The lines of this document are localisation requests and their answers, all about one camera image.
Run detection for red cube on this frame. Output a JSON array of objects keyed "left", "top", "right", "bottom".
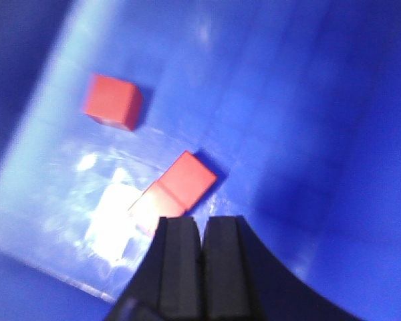
[
  {"left": 128, "top": 150, "right": 217, "bottom": 236},
  {"left": 83, "top": 74, "right": 143, "bottom": 131}
]

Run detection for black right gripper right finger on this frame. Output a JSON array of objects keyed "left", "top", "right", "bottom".
[{"left": 203, "top": 216, "right": 356, "bottom": 320}]

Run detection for clear plastic bag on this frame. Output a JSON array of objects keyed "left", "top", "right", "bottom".
[{"left": 0, "top": 126, "right": 221, "bottom": 304}]

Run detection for small blue bin left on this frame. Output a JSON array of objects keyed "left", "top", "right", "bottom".
[{"left": 0, "top": 1, "right": 401, "bottom": 320}]

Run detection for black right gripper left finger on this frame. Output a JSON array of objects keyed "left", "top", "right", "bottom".
[{"left": 107, "top": 217, "right": 203, "bottom": 320}]

